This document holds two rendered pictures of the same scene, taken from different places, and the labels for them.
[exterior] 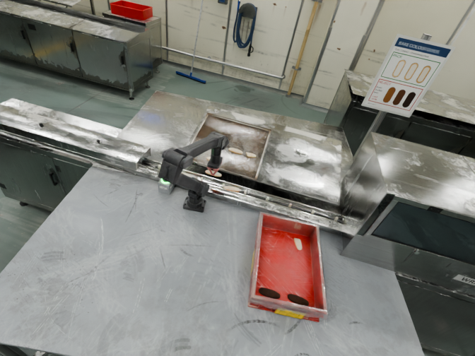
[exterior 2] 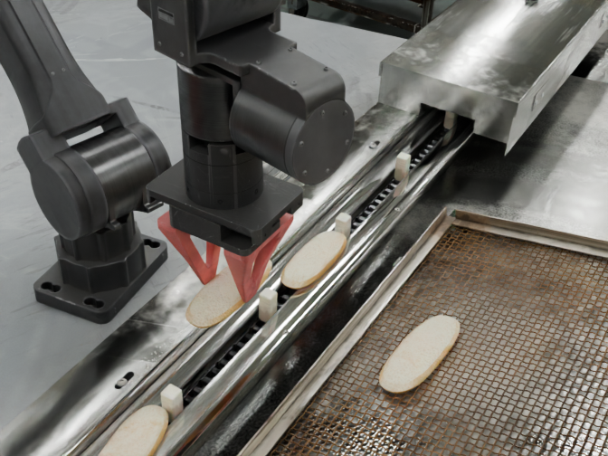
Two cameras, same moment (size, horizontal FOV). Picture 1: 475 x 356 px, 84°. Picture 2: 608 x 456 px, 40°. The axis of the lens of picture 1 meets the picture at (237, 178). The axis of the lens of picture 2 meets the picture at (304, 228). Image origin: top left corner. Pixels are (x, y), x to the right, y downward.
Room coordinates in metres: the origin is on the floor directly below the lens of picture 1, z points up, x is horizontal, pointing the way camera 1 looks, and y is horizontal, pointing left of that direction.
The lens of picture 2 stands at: (1.45, -0.30, 1.39)
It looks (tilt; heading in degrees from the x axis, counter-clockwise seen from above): 38 degrees down; 114
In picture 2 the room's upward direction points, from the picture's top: 3 degrees clockwise
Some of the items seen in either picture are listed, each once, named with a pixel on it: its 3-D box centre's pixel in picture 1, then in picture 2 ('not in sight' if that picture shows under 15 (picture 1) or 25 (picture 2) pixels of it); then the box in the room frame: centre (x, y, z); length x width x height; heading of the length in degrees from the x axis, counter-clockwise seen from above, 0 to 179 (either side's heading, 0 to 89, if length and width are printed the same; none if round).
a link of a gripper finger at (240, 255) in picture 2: not in sight; (233, 246); (1.20, 0.15, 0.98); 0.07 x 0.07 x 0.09; 84
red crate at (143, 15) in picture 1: (132, 10); not in sight; (4.47, 2.10, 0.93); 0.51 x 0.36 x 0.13; 88
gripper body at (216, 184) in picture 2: (215, 157); (223, 166); (1.19, 0.15, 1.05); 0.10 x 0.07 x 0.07; 174
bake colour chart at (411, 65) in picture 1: (403, 78); not in sight; (1.79, -0.89, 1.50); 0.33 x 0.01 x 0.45; 84
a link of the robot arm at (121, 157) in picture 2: (196, 188); (109, 187); (1.03, 0.21, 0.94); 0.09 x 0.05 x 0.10; 161
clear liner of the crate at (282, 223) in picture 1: (286, 260); not in sight; (0.74, -0.32, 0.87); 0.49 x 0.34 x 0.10; 179
